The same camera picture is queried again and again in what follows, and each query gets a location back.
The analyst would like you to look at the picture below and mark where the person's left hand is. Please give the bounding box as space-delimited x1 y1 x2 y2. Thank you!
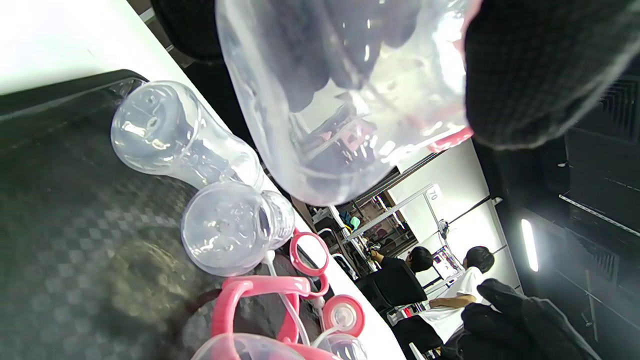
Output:
150 0 640 151

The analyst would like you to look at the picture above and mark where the person's right hand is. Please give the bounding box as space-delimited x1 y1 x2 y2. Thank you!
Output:
457 277 601 360

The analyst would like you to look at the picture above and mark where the pink collar with nipple straw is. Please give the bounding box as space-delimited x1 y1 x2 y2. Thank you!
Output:
310 294 367 347
264 250 346 360

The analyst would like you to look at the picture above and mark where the clear dome bottle cap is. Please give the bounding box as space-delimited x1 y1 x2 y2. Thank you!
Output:
314 333 369 360
190 332 306 360

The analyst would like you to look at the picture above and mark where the clear baby bottle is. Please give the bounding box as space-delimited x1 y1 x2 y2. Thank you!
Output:
215 0 483 207
180 180 297 277
110 80 265 192

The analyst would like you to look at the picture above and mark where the pink bottle handle ring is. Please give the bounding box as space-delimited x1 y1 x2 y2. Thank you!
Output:
210 275 313 360
289 229 332 300

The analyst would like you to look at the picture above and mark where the ceiling light strip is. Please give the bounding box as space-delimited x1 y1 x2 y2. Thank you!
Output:
520 217 541 274

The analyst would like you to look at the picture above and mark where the black high-back office chair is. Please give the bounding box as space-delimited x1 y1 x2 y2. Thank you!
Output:
354 272 430 315

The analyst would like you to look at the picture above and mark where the black plastic tray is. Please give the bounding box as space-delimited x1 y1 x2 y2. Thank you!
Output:
0 69 351 360

